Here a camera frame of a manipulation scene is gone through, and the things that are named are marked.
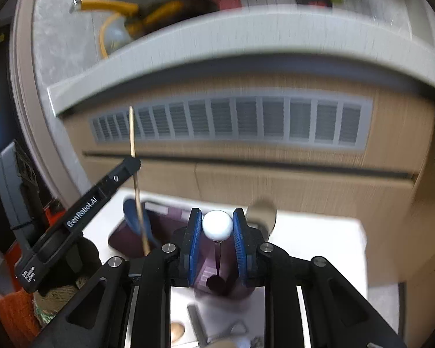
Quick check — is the woven straw basket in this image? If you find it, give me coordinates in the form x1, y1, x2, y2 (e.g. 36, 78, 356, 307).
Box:
34, 275, 91, 329

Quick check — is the grey flat utensil handle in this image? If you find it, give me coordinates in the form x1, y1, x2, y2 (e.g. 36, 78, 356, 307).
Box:
186, 304, 209, 348

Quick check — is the blue spoon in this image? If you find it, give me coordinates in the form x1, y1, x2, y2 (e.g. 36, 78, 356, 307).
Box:
122, 199, 158, 247

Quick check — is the black wok with yellow handle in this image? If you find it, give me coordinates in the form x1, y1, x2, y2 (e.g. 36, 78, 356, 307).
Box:
70, 0, 218, 39

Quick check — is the wooden spoon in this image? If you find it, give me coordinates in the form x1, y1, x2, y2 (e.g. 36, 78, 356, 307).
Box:
170, 321, 186, 343

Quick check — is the purple utensil holder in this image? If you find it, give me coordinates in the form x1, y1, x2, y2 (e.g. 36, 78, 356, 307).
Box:
108, 199, 269, 300

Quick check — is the person's left forearm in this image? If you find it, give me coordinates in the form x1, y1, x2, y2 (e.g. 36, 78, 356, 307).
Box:
0, 290, 35, 348

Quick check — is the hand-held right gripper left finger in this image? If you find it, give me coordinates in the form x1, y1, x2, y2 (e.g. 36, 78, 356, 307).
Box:
29, 208, 204, 348

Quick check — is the white round-headed utensil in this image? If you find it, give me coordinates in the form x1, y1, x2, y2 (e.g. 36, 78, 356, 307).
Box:
202, 211, 233, 296

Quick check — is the grey kitchen counter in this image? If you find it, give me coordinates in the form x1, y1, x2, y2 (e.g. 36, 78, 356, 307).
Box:
12, 0, 435, 117

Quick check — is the wooden chopstick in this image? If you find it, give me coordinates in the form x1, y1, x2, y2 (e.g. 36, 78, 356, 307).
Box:
129, 106, 150, 255

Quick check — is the yellow hose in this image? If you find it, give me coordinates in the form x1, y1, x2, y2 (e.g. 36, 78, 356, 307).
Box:
99, 12, 131, 59

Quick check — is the grey vent grille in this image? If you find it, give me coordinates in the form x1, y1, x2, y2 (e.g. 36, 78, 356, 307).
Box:
90, 89, 372, 151

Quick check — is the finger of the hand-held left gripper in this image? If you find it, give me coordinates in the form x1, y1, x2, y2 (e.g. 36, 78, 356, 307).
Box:
93, 157, 142, 204

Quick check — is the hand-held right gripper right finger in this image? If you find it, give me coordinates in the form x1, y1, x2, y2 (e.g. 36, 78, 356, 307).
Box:
232, 208, 408, 348

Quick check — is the wooden kitchen cabinet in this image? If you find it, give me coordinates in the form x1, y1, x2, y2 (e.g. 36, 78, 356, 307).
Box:
63, 72, 435, 298

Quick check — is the metal spoon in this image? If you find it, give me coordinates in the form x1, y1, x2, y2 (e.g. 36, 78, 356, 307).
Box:
246, 197, 278, 236

